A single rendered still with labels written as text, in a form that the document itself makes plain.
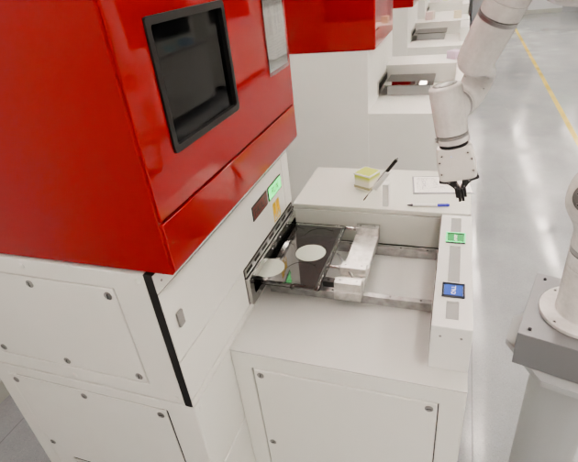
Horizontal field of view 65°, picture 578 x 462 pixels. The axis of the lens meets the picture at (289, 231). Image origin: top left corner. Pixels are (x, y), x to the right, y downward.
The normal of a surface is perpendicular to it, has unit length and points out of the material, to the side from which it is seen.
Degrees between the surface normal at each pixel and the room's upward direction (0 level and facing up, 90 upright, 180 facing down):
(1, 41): 90
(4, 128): 90
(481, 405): 0
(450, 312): 0
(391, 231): 90
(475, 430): 0
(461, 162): 90
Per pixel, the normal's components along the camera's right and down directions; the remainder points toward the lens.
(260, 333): -0.11, -0.86
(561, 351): -0.55, 0.47
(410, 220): -0.32, 0.51
